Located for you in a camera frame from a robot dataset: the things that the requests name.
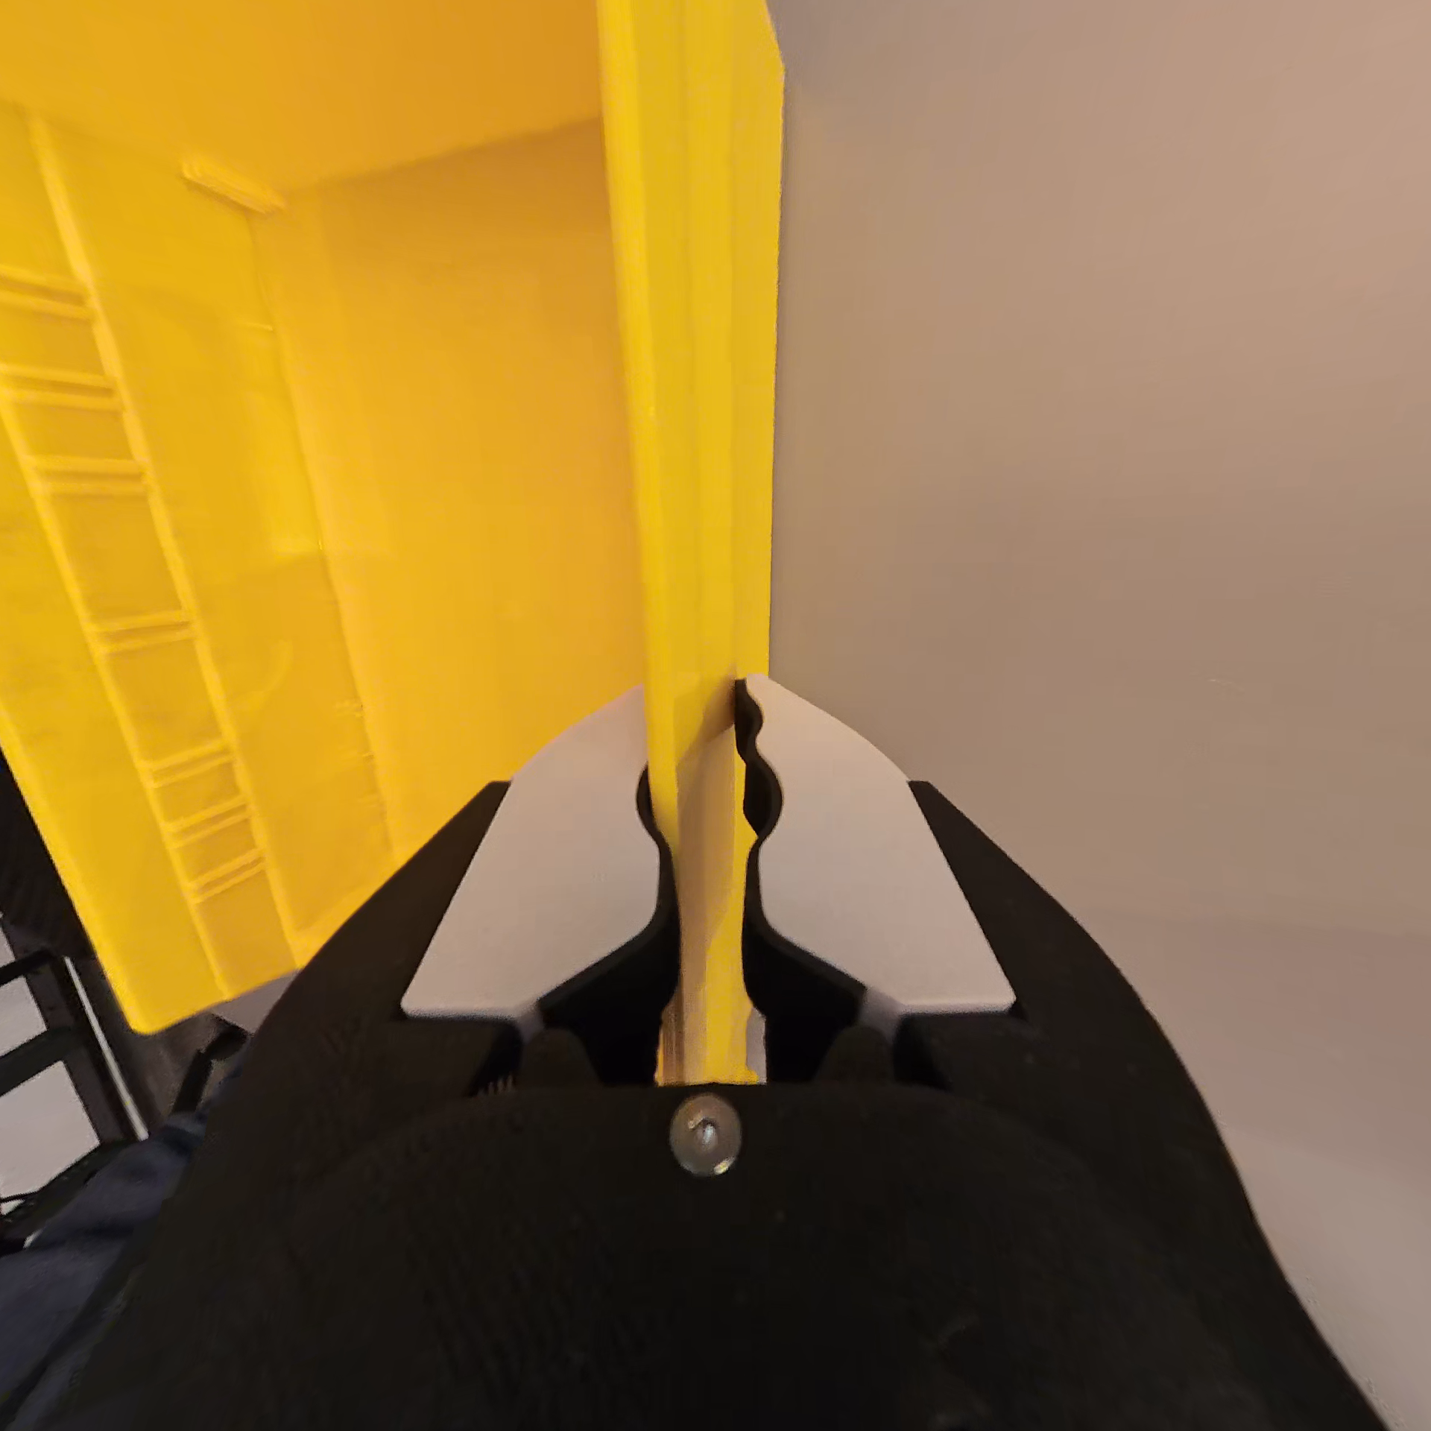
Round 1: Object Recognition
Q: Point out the person's dark clothing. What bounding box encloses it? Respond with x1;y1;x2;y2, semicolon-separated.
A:
0;1021;249;1431

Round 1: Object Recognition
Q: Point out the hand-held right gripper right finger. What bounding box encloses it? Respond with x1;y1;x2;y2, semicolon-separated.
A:
731;676;1014;1084

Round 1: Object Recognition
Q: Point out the yellow plastic box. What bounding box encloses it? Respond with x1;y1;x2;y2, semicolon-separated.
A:
0;0;784;1084

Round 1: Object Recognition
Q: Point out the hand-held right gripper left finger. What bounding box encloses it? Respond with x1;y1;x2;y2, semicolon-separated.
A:
397;683;683;1084

